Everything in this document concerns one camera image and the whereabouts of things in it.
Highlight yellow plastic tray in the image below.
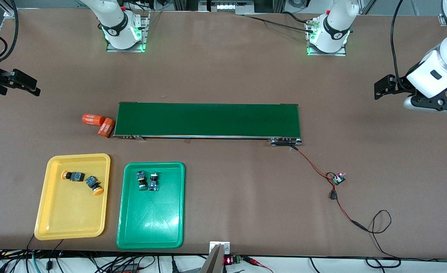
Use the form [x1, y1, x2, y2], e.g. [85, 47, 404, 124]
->
[34, 153, 111, 241]

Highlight tangled cables below table edge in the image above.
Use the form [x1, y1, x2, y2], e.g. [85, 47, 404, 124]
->
[0, 248, 447, 273]

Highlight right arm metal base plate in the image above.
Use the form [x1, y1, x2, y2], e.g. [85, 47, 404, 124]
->
[107, 11, 150, 53]

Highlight thin black looped cable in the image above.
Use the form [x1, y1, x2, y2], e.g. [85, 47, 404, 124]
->
[366, 210, 402, 269]

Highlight yellow mushroom push button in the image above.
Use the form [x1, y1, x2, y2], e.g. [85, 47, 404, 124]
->
[61, 171, 85, 183]
[85, 175, 105, 196]

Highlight orange cylinder with 4680 print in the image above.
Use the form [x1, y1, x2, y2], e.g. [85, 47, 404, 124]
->
[82, 113, 103, 126]
[97, 118, 116, 138]

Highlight silver camera mount bracket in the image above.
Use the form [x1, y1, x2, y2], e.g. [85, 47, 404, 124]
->
[200, 241, 231, 273]

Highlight green conveyor belt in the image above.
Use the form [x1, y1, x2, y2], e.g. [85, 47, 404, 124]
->
[113, 102, 303, 147]

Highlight red alligator clip lead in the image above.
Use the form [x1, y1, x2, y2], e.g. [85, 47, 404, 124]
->
[244, 257, 273, 273]

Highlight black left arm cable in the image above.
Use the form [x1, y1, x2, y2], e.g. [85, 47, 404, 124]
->
[390, 0, 412, 89]

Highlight red black power wire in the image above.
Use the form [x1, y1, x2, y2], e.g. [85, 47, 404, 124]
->
[289, 145, 369, 232]

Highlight aluminium rack behind table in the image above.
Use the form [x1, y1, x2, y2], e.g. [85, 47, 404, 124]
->
[170, 0, 286, 16]

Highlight black cable to arm base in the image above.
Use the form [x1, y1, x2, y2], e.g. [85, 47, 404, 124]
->
[242, 11, 317, 34]

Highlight green plastic tray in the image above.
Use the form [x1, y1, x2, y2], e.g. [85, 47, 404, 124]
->
[116, 162, 186, 250]

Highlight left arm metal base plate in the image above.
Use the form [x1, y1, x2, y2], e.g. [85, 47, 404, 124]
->
[306, 19, 347, 56]

